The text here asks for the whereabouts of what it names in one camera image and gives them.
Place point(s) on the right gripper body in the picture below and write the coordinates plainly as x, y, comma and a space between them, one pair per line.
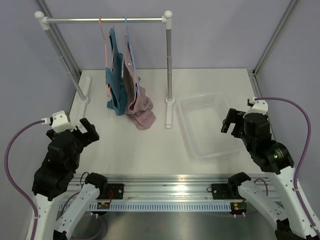
238, 131

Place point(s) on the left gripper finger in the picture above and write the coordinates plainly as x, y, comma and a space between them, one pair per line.
91, 134
84, 125

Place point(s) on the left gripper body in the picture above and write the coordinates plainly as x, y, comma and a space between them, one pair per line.
82, 141

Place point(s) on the teal tank top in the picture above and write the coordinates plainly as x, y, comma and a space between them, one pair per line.
114, 79

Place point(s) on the pink wire hanger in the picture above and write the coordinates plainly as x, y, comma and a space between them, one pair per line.
106, 39

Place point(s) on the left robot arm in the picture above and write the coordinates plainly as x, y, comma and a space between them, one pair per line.
52, 179

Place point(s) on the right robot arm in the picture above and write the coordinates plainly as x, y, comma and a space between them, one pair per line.
292, 220

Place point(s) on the mauve tank top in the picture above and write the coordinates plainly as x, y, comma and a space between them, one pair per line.
139, 109

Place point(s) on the white plastic basket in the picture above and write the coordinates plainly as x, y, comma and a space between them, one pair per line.
202, 118

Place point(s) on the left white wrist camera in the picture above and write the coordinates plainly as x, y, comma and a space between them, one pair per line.
59, 122

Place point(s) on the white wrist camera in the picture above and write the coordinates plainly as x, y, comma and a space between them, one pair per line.
257, 106
59, 122

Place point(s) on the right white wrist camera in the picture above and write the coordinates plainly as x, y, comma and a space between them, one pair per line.
257, 106

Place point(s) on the right aluminium frame post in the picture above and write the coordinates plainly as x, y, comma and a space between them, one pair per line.
275, 35

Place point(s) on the aluminium frame post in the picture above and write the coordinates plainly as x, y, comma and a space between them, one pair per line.
43, 7
275, 35

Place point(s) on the aluminium mounting rail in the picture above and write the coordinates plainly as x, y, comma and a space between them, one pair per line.
167, 187

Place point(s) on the white slotted cable duct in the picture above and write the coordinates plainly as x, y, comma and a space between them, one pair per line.
162, 207

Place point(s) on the blue wire hanger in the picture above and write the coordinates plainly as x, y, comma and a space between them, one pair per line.
131, 54

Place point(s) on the left aluminium frame post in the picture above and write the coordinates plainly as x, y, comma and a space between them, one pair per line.
43, 7

